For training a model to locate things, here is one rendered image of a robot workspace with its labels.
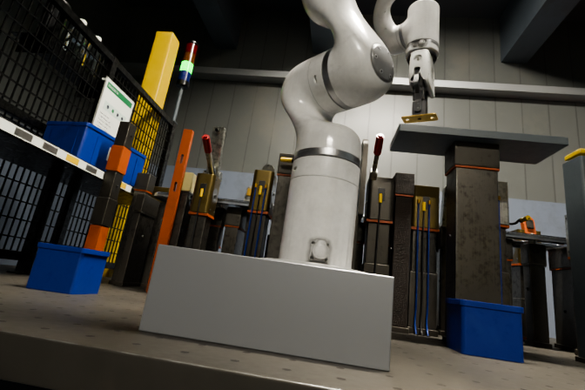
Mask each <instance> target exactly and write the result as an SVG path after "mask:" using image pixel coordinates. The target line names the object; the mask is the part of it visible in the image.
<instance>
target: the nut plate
mask: <svg viewBox="0 0 585 390"><path fill-rule="evenodd" d="M431 117H433V118H431ZM401 119H402V120H403V122H404V123H405V124H410V123H419V122H428V121H437V120H438V117H437V115H436V113H428V114H420V115H411V116H403V117H401ZM406 119H409V120H406Z"/></svg>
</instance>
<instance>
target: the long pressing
mask: <svg viewBox="0 0 585 390"><path fill-rule="evenodd" d="M168 195H169V192H156V193H155V194H154V197H155V198H157V199H159V200H161V201H163V202H165V201H166V200H167V199H168ZM249 202H250V201H244V200H236V199H228V198H218V200H217V204H216V207H219V206H220V205H222V208H225V209H226V210H227V207H228V206H231V207H239V208H243V209H244V210H245V211H246V212H247V210H248V205H249ZM506 239H512V240H513V247H514V248H521V245H523V244H527V243H528V241H529V240H533V241H536V244H539V245H545V246H546V252H548V250H551V249H556V248H562V247H566V246H567V240H566V238H562V237H554V236H546V235H538V234H530V233H522V232H508V231H506ZM515 239H519V240H515ZM523 240H525V241H523ZM538 242H542V243H538ZM544 243H550V244H544ZM552 244H558V245H552Z"/></svg>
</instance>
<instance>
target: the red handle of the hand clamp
mask: <svg viewBox="0 0 585 390"><path fill-rule="evenodd" d="M202 141H203V146H204V151H205V155H206V161H207V165H208V170H209V174H214V175H215V170H214V164H213V159H212V146H211V140H210V136H209V135H206V134H205V135H204V136H203V137H202Z"/></svg>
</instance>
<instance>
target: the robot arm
mask: <svg viewBox="0 0 585 390"><path fill-rule="evenodd" d="M394 1H395V0H377V1H376V4H375V7H374V11H373V26H374V29H375V31H376V33H377V34H376V33H375V32H374V31H373V29H372V28H371V27H370V26H369V24H368V23H367V22H366V20H365V18H364V17H363V16H362V15H361V13H360V10H359V8H358V5H357V4H356V2H355V0H302V3H303V6H304V9H305V11H306V14H307V15H308V16H309V17H310V18H311V19H312V20H313V21H314V22H315V23H316V24H318V25H320V26H322V27H325V28H328V29H330V30H331V31H332V33H333V39H334V45H333V47H332V48H331V49H329V50H326V51H324V52H322V53H320V54H319V55H317V56H315V57H311V58H309V59H307V60H306V61H304V62H303V63H301V64H298V65H297V66H295V67H294V68H293V69H292V70H291V71H290V72H289V73H288V75H287V76H286V79H285V81H284V83H283V85H282V89H281V103H282V105H283V107H284V109H285V111H286V113H287V115H288V116H289V118H290V119H291V120H292V124H293V126H294V129H295V132H296V147H295V153H294V158H293V164H292V175H291V180H290V186H289V192H288V198H287V203H286V215H285V220H284V226H283V232H282V238H281V243H280V249H279V258H278V259H272V258H261V259H272V260H278V261H285V262H291V263H297V264H304V265H310V266H322V267H328V268H334V269H340V270H347V271H354V272H361V271H357V270H353V269H351V267H352V257H353V239H354V230H355V220H356V211H357V201H358V191H359V182H360V164H361V142H360V138H359V136H358V135H357V133H356V132H355V131H354V130H352V129H351V128H349V127H347V126H345V125H343V124H336V123H333V118H334V116H335V115H336V114H337V113H340V112H342V111H348V110H351V109H353V108H357V107H360V106H362V105H365V104H370V103H372V102H374V101H376V100H378V99H379V98H381V97H382V96H383V95H385V94H386V93H387V91H388V90H389V88H390V87H391V85H392V83H393V77H394V66H393V60H392V57H391V55H399V54H401V53H404V52H405V53H406V60H407V63H408V64H409V85H410V88H411V90H412V92H413V101H414V102H413V105H412V115H420V114H427V99H428V95H429V97H430V98H434V63H435V62H436V60H437V58H438V56H439V36H440V6H439V5H438V3H437V2H435V1H434V0H418V1H416V2H414V3H413V4H411V6H410V7H409V9H408V12H407V20H406V21H405V22H404V23H403V24H400V25H395V23H394V22H393V19H392V17H391V14H390V9H391V5H392V3H393V2H394ZM377 35H378V36H377ZM390 54H391V55H390Z"/></svg>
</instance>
